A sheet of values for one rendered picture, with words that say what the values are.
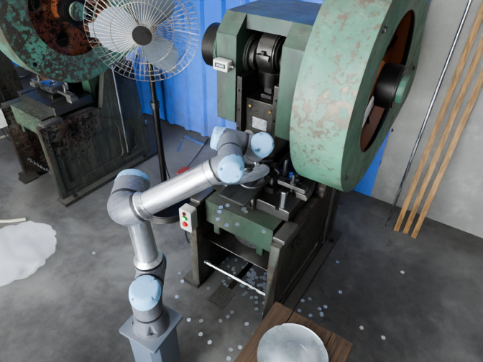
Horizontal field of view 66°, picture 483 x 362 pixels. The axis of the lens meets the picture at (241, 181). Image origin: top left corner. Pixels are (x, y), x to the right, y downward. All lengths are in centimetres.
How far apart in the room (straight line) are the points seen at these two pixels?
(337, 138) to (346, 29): 29
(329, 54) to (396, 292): 172
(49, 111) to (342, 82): 222
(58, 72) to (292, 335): 191
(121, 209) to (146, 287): 41
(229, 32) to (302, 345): 131
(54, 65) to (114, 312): 144
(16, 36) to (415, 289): 264
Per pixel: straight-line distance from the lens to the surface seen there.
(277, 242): 170
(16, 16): 234
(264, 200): 178
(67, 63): 251
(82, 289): 245
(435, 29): 258
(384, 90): 139
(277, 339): 172
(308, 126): 114
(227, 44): 156
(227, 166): 102
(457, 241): 301
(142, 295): 147
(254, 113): 164
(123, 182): 127
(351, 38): 110
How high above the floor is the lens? 184
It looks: 37 degrees down
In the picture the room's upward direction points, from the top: 2 degrees clockwise
